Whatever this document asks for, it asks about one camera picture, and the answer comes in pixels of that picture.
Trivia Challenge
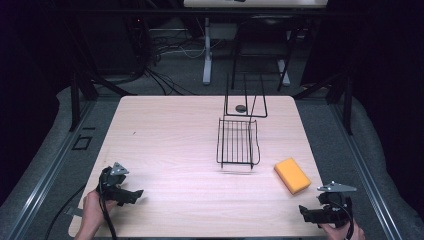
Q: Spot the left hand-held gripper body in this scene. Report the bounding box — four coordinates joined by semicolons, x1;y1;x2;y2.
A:
96;161;133;206

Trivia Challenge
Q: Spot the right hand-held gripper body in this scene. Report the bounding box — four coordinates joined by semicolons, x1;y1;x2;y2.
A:
316;180;354;229

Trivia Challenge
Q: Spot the person's right hand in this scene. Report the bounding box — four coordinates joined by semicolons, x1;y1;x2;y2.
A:
317;218;367;240

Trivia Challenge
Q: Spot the person's left hand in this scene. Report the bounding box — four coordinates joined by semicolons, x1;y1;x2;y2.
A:
81;188;118;232

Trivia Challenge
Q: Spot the orange sponge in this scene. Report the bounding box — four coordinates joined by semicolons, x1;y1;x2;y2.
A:
273;157;313;196

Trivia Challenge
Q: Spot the black metal stand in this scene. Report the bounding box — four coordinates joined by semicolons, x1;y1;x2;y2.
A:
67;70;138;133
292;70;355;136

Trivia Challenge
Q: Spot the white desk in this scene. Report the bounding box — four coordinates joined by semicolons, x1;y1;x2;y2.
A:
182;0;330;87

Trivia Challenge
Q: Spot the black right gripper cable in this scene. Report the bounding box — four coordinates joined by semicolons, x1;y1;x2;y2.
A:
332;199;356;240

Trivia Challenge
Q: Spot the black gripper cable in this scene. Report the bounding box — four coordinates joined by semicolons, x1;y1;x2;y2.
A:
332;199;356;240
97;166;119;240

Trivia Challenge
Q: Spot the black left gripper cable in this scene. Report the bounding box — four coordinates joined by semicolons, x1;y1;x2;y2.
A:
97;166;119;240

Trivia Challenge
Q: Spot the grey strap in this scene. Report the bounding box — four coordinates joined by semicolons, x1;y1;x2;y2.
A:
64;206;84;218

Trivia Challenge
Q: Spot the aluminium rail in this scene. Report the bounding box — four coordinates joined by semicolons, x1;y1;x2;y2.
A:
5;99;98;240
329;103;405;240

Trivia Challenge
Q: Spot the black floor cable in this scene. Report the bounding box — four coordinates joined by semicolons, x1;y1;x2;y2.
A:
44;184;87;240

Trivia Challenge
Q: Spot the black wire rack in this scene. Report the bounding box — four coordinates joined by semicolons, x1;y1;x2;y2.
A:
215;72;269;171

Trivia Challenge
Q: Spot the bundle of floor cables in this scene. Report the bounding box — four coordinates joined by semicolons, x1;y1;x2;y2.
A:
125;15;208;97

